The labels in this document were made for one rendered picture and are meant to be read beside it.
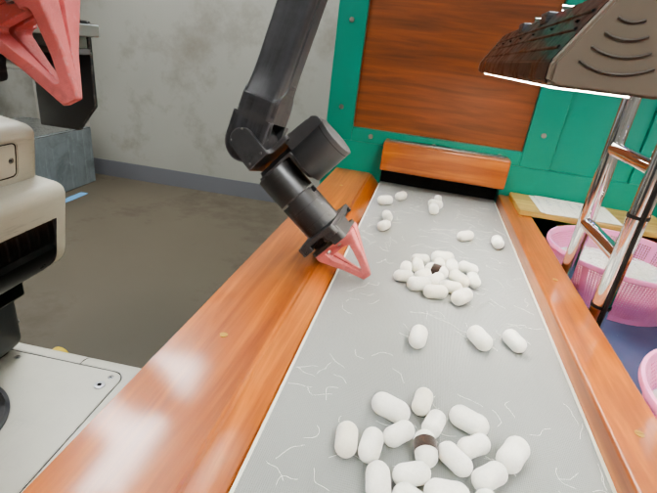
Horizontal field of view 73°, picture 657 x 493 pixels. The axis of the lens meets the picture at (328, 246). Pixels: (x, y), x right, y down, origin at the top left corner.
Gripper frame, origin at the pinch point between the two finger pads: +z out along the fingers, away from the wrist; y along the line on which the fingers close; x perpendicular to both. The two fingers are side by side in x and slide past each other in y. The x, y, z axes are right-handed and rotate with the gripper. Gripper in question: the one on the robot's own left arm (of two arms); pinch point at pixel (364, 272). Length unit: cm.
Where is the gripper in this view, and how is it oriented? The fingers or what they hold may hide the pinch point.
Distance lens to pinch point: 65.2
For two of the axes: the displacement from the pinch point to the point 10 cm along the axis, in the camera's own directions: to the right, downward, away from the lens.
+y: 2.3, -3.6, 9.0
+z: 6.6, 7.4, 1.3
